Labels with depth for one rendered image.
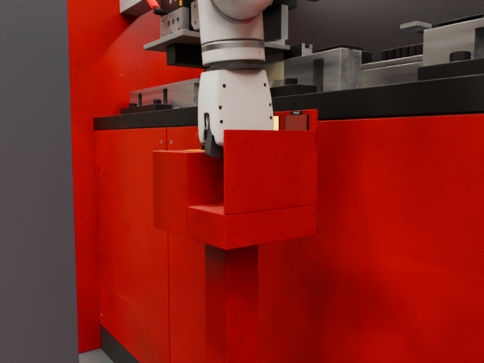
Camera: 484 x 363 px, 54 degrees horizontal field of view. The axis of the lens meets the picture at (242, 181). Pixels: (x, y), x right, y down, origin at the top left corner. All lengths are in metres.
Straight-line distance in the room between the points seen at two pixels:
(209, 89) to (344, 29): 1.11
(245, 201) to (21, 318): 0.30
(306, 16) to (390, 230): 1.24
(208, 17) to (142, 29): 1.32
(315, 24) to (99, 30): 0.78
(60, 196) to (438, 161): 0.48
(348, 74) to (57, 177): 0.58
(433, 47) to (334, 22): 0.93
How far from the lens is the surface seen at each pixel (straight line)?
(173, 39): 0.96
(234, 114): 0.62
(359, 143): 0.74
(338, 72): 0.94
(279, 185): 0.63
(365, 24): 1.63
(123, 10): 1.89
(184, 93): 1.44
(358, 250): 0.75
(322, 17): 1.77
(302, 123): 0.69
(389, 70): 1.20
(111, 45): 1.88
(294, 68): 1.03
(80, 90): 1.82
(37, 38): 0.61
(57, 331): 0.65
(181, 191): 0.67
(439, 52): 0.81
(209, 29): 0.63
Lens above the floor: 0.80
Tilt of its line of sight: 5 degrees down
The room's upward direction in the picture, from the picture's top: straight up
